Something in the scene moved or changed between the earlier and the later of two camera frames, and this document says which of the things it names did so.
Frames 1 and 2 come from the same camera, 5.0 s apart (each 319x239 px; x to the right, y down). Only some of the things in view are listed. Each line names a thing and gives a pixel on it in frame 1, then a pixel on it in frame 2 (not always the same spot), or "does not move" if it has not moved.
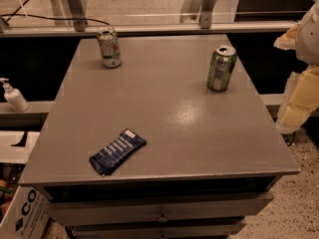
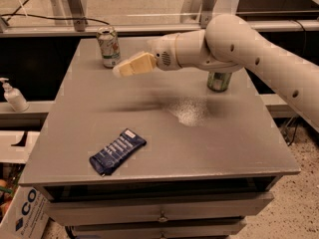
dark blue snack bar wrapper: x=106 y=161 does not move
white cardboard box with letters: x=27 y=215 does not move
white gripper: x=309 y=37 → x=163 y=53
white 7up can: x=110 y=47 does not move
